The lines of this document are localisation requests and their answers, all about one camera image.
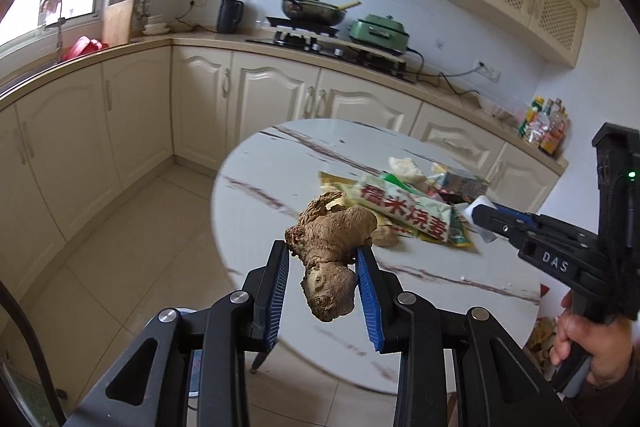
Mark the yellow snack packet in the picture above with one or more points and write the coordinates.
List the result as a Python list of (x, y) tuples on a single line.
[(335, 184)]

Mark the black electric kettle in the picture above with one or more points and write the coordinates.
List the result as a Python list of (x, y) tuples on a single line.
[(229, 17)]

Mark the green electric cooking pot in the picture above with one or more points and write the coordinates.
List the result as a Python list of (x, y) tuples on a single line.
[(377, 32)]

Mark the stack of white dishes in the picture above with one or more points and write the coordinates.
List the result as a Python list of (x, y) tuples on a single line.
[(155, 28)]

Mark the black wok with lid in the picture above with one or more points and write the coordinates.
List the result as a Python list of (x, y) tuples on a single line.
[(312, 12)]

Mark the person's right hand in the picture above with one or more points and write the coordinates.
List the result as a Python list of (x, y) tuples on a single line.
[(605, 347)]

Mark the large ginger root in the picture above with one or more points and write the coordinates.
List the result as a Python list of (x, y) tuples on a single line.
[(330, 247)]

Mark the steel sink faucet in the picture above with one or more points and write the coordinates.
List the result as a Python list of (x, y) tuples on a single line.
[(59, 32)]

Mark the green foil packet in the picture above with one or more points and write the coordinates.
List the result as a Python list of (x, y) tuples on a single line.
[(461, 232)]

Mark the thin wooden board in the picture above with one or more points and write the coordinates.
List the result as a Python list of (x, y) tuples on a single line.
[(380, 57)]

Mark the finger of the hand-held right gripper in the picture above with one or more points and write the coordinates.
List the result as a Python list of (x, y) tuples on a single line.
[(527, 219), (495, 222)]

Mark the black gas hob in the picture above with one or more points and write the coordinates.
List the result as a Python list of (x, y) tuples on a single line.
[(280, 42)]

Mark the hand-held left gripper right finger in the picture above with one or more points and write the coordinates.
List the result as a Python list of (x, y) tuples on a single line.
[(367, 302)]

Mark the small ginger piece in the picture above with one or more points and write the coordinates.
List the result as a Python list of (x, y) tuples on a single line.
[(386, 237)]

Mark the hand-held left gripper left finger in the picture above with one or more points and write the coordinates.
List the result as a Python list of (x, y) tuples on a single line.
[(277, 292)]

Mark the black chair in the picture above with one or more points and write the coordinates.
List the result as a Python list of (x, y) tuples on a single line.
[(45, 372)]

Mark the drink carton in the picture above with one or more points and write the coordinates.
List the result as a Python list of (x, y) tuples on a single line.
[(465, 183)]

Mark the group of sauce bottles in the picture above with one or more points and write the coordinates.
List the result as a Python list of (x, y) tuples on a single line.
[(545, 129)]

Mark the red plastic basket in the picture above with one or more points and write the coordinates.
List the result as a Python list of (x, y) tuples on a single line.
[(82, 47)]

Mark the blue trash bin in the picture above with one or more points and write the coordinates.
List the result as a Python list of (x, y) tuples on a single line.
[(193, 377)]

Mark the wooden cutting board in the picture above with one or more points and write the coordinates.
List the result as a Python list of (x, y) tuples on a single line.
[(117, 24)]

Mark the black induction cooker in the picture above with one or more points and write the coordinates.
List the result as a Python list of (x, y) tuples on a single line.
[(300, 23)]

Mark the round white marble table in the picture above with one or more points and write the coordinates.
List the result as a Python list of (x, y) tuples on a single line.
[(280, 167)]

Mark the large green white snack bag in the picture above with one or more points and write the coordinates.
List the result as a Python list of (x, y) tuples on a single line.
[(410, 207)]

